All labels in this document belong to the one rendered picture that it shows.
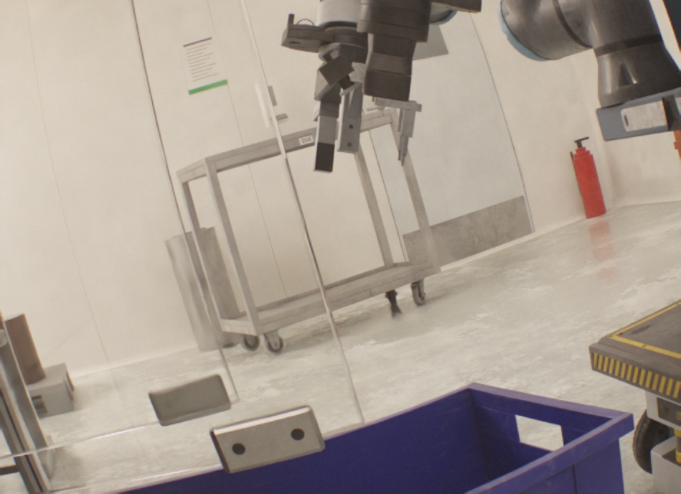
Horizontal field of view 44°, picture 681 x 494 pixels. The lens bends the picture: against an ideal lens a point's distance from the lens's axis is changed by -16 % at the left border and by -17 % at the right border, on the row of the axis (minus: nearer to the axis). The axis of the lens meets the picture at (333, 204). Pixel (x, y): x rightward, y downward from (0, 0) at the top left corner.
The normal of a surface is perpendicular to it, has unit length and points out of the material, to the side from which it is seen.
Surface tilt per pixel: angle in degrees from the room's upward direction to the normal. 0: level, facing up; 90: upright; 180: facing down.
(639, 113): 90
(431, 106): 90
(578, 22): 112
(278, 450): 90
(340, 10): 73
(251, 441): 90
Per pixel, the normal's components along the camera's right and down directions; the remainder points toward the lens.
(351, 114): 0.17, 0.35
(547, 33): -0.63, 0.63
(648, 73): -0.24, -0.25
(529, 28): -0.76, 0.41
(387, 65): 0.05, -0.19
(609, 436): 0.29, -0.05
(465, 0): 0.38, 0.19
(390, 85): 0.00, 0.15
